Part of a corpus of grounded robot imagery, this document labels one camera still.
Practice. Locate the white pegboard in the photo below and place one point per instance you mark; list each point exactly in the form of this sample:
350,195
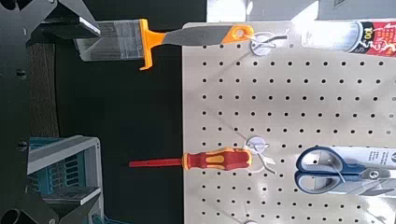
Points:
280,102

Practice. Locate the white pegboard hook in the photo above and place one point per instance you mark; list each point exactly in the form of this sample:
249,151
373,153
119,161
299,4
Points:
261,46
257,144

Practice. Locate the yellow-tipped tool on stand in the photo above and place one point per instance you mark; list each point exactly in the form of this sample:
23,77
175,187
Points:
193,35

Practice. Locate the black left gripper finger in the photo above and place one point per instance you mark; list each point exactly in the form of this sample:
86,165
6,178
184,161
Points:
67,26
70,199

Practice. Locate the grey teal crate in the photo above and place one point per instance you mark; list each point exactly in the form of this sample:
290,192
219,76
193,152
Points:
62,152

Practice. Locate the red white tube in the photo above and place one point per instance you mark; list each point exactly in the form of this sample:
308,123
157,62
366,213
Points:
336,36

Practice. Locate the red yellow screwdriver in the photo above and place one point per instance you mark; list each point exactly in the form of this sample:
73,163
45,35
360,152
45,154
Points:
218,159

